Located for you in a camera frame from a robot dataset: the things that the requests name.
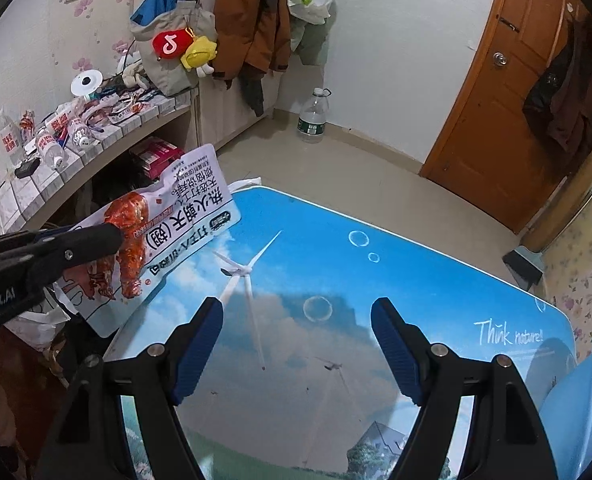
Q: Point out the dark brown hanging jacket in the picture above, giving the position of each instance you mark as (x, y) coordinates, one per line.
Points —
(566, 105)

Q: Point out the small red label water bottle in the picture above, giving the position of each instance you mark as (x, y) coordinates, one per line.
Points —
(50, 149)
(79, 132)
(9, 137)

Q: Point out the large clear water bottle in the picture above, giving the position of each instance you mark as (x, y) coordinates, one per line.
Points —
(313, 120)

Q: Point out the yellow plush charm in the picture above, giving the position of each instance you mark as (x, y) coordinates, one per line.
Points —
(199, 52)

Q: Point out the white red snack packet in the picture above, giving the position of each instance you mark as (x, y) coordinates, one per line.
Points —
(175, 220)

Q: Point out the light blue plastic basin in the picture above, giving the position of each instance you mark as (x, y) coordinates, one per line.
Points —
(576, 410)

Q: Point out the brown orange hanging jacket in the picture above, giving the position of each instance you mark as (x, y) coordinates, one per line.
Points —
(246, 25)

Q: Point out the pile of snack packets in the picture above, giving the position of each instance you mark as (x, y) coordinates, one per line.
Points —
(120, 107)

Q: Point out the white round device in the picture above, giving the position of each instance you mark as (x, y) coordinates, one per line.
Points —
(86, 82)

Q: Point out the beige rolled mat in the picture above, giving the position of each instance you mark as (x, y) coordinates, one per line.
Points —
(556, 220)

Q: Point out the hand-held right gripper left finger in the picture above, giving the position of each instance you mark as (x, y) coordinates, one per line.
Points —
(195, 355)

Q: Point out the red cardboard box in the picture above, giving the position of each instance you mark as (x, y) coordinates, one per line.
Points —
(158, 155)

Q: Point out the dark dustpan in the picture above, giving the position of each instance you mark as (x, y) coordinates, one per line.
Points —
(523, 266)

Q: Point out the white plush toy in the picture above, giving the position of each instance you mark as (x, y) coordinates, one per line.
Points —
(133, 74)

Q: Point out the metal door knob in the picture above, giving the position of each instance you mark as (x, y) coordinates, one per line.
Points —
(500, 59)

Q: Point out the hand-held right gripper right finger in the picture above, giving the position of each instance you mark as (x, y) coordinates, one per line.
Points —
(401, 355)

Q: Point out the white tiled shelf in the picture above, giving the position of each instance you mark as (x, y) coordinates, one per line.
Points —
(110, 137)

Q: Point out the blue landscape print desktop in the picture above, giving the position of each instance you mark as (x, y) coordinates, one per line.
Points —
(326, 270)

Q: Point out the grey shoulder bag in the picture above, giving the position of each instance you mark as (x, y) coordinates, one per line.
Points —
(170, 77)

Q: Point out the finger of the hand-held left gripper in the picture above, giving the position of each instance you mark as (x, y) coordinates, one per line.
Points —
(5, 247)
(83, 250)

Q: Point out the red plush charm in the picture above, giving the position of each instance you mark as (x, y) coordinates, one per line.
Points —
(171, 46)

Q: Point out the small black gadget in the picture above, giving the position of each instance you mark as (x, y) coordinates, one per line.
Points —
(27, 169)

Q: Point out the brown wooden door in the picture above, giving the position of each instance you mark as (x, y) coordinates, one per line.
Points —
(491, 125)

